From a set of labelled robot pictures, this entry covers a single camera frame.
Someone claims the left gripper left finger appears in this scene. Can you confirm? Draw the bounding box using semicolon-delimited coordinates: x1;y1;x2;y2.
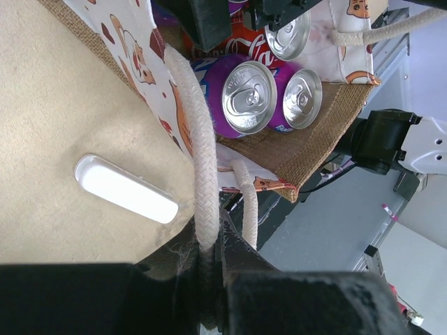
1;222;200;334

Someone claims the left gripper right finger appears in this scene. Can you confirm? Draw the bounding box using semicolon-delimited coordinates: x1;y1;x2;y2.
218;211;411;334

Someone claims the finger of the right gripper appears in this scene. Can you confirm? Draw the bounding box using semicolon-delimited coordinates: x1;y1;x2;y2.
244;0;321;31
153;0;234;54

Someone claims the canvas bag with cat print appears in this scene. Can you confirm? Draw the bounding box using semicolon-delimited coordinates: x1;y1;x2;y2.
36;0;447;258

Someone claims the red cola can front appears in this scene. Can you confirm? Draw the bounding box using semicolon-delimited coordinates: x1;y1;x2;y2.
228;0;249;24

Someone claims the red cola can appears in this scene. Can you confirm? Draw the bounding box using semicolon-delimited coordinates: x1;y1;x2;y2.
228;0;249;24
182;11;311;69

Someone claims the red cola can back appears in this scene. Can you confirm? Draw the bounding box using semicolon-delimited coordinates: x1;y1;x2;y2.
182;11;311;69

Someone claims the purple soda can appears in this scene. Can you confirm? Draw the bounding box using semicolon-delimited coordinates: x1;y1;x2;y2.
268;64;323;133
191;54;277;138

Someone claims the white oblong plastic case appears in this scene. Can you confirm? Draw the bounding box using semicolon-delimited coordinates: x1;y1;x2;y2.
74;154;179;224

